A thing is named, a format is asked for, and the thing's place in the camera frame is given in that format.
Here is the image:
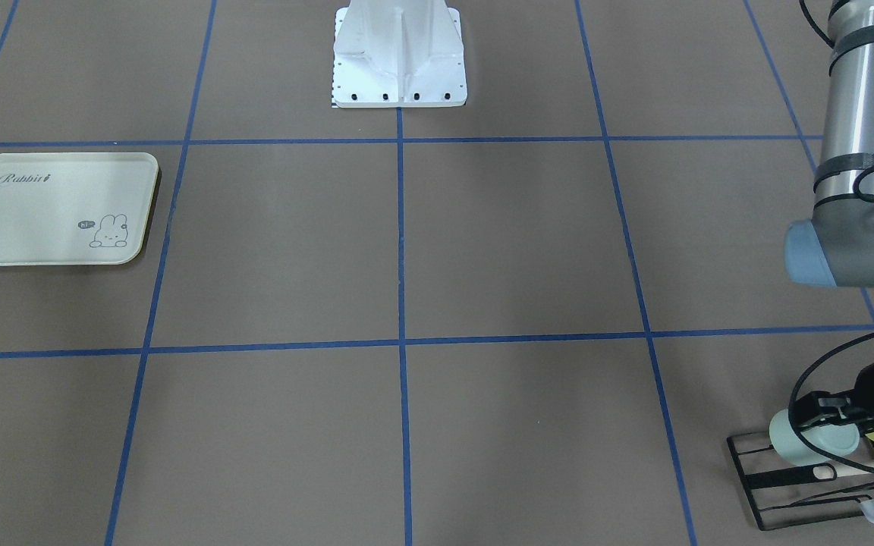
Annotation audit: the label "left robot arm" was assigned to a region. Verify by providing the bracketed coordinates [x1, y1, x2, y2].
[784, 1, 874, 289]

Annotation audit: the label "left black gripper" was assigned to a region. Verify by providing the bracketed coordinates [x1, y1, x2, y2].
[788, 371, 874, 428]

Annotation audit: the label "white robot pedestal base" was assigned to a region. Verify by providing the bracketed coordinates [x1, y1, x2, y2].
[331, 1, 468, 108]

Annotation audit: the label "cream rabbit tray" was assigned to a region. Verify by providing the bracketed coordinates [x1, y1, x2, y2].
[0, 152, 160, 267]

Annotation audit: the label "black wire cup rack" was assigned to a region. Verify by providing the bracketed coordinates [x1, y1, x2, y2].
[726, 432, 874, 532]

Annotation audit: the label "pale green cup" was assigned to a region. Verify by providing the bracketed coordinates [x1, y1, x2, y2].
[768, 409, 861, 466]

